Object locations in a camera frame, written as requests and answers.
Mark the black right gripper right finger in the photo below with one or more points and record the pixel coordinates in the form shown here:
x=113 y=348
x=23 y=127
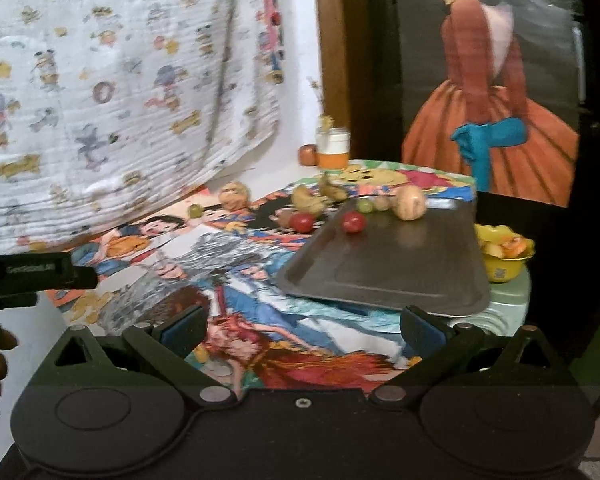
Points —
x=444 y=351

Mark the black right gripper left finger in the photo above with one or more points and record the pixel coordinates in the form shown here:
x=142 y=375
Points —
x=164 y=349

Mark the green grape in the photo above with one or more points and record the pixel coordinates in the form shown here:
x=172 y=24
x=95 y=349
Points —
x=195 y=211
x=364 y=205

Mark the tan round potato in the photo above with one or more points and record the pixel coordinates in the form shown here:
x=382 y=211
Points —
x=234 y=196

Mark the small brown round fruit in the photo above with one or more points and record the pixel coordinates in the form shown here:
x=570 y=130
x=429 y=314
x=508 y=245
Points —
x=282 y=217

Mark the red cherry tomato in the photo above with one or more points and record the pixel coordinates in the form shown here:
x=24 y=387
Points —
x=302 y=222
x=353 y=222

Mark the spotted yellow banana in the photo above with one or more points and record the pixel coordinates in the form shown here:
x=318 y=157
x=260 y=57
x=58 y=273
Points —
x=335 y=193

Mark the dark metal tray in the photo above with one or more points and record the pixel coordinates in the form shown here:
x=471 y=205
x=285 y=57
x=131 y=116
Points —
x=433 y=263

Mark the pale green plastic stool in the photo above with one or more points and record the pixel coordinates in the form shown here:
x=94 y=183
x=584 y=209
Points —
x=507 y=310

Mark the silver haired anime drawing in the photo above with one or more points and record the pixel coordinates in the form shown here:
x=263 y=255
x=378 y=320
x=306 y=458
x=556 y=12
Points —
x=257 y=336

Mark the yellow bowl with fruit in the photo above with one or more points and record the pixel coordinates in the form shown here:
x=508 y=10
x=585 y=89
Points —
x=504 y=252

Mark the red cherry tomato on tray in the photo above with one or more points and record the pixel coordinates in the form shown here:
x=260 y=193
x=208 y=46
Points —
x=353 y=222

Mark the small brown fruit on tray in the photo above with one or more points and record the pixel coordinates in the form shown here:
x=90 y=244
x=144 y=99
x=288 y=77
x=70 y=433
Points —
x=382 y=202

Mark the green grape on tray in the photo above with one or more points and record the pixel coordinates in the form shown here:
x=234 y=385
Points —
x=364 y=205

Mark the white cartoon print cloth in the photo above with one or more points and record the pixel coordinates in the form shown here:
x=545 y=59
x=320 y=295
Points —
x=112 y=109

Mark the white and orange jar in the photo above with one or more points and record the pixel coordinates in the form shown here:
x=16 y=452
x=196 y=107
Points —
x=333 y=148

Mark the small red apple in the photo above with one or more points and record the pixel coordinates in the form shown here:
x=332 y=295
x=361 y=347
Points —
x=307 y=155

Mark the girl in orange dress poster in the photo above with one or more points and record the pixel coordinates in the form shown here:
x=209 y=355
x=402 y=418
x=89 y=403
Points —
x=492 y=89

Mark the brown wooden door frame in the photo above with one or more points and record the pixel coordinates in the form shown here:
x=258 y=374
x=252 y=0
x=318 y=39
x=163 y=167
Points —
x=341 y=29

